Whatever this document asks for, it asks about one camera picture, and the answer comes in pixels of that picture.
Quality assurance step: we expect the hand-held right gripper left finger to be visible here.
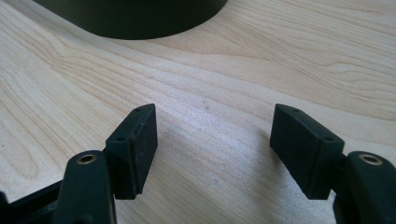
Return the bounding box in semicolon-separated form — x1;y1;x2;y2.
105;103;159;201

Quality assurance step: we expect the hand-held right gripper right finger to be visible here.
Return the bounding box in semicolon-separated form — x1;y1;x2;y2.
269;104;346;201

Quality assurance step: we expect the black round container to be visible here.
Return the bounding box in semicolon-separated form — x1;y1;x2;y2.
32;0;230;41

